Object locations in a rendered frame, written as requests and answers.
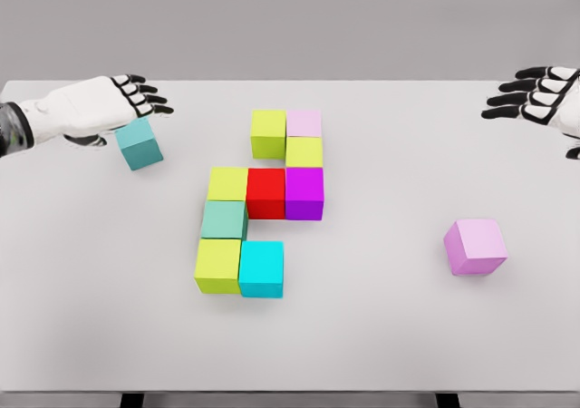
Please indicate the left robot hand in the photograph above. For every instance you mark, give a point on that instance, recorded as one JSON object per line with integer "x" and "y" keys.
{"x": 97, "y": 102}

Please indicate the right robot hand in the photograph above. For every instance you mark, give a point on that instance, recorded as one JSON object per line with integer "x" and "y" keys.
{"x": 550, "y": 97}

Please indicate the teal cube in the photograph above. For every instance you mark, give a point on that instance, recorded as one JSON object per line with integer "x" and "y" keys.
{"x": 138, "y": 147}

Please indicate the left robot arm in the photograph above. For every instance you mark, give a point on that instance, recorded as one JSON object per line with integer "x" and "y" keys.
{"x": 27, "y": 120}

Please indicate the yellow-green cube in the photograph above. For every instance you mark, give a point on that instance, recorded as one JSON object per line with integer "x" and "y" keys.
{"x": 228, "y": 183}
{"x": 268, "y": 131}
{"x": 304, "y": 152}
{"x": 217, "y": 265}

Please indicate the mint green cube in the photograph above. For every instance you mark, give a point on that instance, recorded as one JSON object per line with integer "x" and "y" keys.
{"x": 223, "y": 220}

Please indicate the red cube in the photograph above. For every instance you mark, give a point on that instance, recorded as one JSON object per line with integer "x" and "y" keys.
{"x": 266, "y": 192}

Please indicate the pale pink cube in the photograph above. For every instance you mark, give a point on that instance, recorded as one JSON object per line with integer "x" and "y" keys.
{"x": 303, "y": 123}

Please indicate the magenta cube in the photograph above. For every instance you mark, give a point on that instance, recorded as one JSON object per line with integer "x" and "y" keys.
{"x": 304, "y": 192}

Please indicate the cyan cube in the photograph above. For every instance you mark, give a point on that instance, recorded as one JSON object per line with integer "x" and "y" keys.
{"x": 261, "y": 267}

